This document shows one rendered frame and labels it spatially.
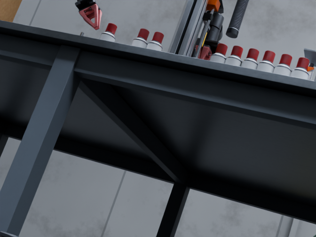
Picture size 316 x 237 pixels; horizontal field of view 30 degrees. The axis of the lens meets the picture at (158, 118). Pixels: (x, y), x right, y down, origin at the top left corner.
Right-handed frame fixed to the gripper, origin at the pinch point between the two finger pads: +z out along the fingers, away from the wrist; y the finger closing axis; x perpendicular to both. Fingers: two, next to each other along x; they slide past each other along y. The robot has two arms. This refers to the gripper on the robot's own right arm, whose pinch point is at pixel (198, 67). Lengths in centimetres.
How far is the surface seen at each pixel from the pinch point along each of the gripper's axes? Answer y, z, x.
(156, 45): 13.6, -1.7, 7.7
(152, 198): 87, 15, -239
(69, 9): 203, -115, -220
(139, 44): 19.2, -0.8, 8.4
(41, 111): 18, 39, 50
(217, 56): -7.7, -1.7, 8.4
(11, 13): 59, 3, 24
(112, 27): 31.8, -5.6, 6.9
